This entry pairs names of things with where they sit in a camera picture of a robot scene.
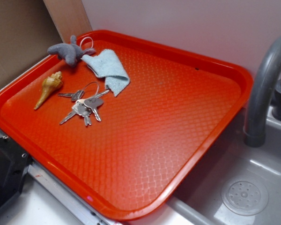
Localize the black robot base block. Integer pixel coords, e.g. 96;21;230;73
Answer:
0;135;31;212

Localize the gray plastic sink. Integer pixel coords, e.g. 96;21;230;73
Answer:
168;111;281;225

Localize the brown cardboard panel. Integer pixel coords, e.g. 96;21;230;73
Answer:
0;0;62;89

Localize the gray plush animal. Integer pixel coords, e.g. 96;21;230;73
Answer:
47;35;96;68

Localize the red plastic tray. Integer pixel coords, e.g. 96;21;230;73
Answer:
0;30;253;221

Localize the wooden board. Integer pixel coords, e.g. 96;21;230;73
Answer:
44;0;92;43

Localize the silver key bunch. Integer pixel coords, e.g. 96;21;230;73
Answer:
58;82;110;127

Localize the tan spiral seashell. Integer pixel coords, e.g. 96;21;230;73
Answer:
34;71;63;110

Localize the light blue cloth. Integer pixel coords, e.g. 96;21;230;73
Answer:
81;49;130;97

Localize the gray faucet spout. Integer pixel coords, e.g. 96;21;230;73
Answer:
244;37;281;147

